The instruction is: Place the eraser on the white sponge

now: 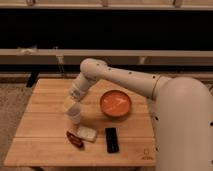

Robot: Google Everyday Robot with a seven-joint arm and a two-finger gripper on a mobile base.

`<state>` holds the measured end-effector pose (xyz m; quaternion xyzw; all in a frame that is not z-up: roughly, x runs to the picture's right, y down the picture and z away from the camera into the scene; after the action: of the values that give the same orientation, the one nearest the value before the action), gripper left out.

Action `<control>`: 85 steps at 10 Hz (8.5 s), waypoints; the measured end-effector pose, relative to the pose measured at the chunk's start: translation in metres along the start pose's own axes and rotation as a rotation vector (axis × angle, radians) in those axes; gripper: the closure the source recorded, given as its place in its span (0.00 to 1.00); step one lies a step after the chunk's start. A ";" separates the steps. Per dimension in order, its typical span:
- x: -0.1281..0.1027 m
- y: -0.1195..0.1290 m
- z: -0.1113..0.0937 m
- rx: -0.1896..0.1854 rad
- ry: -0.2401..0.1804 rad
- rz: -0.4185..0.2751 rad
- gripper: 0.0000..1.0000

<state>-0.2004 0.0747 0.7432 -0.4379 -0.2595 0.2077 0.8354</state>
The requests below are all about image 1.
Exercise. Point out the orange bowl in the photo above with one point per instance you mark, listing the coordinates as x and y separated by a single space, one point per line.
115 103

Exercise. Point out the wooden table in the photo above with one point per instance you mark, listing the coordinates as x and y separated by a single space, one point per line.
40 139

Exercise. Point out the white paper cup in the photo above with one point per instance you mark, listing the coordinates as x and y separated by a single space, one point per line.
74 112

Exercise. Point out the black eraser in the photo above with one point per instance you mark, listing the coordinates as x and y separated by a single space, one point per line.
111 140

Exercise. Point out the white sponge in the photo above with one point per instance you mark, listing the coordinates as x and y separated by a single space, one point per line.
87 133

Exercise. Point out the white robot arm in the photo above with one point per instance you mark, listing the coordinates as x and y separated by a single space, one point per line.
184 112

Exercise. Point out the grey metal rail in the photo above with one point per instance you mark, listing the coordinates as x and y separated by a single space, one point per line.
133 57

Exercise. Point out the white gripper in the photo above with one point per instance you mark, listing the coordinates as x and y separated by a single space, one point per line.
78 90

